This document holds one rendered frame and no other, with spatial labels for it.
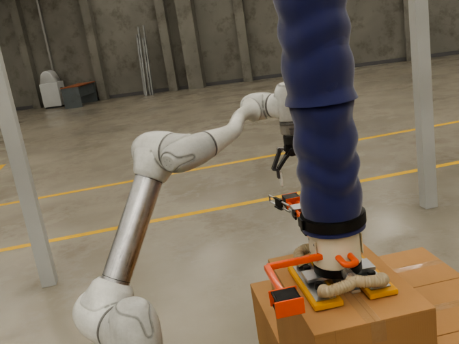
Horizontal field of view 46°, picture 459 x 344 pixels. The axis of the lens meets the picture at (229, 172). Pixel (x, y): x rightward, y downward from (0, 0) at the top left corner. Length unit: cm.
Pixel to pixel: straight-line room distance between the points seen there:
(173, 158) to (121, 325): 54
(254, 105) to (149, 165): 57
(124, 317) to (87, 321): 20
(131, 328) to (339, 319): 65
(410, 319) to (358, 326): 17
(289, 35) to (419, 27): 335
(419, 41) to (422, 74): 28
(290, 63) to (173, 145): 46
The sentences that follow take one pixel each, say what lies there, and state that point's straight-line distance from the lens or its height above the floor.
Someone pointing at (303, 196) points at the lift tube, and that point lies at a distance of 183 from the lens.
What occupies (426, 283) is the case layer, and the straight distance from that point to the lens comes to 285.
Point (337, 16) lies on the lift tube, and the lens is 171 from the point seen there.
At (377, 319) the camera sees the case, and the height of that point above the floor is 94.
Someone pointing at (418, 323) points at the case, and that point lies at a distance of 185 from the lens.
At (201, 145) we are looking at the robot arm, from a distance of 181.
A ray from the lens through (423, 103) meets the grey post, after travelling 507.
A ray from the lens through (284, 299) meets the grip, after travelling 160.
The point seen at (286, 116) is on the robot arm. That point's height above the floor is 150.
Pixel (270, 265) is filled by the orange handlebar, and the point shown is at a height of 108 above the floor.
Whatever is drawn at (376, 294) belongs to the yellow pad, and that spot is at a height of 96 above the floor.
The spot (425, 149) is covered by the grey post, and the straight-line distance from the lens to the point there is 516.
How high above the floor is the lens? 188
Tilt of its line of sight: 15 degrees down
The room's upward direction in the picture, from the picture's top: 9 degrees counter-clockwise
